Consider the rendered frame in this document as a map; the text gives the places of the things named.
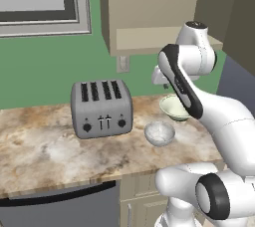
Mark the grey dishwasher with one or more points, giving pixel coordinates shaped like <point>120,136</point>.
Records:
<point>66,211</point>

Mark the brown cabinet door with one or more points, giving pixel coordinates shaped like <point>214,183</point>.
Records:
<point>240,15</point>

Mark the grey framed window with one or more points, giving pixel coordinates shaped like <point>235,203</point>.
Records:
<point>40,2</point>

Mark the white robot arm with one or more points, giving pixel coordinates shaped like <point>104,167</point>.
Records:
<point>229,128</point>

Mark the beige open wall cabinet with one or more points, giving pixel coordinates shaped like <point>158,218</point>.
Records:
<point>142,12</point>

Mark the white wall outlet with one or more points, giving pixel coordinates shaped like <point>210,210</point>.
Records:
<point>123,63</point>

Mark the grey four-slot toaster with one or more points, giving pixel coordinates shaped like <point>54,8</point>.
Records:
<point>99,111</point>

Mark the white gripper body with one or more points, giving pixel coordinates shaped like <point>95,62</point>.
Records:
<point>160,77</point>

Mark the grey speckled bowl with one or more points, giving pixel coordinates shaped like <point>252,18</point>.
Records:
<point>159,133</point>

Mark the beige base cabinet door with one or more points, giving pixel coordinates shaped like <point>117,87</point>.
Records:
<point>142,204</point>

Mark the pale green bowl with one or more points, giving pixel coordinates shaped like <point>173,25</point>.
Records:
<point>171,108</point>

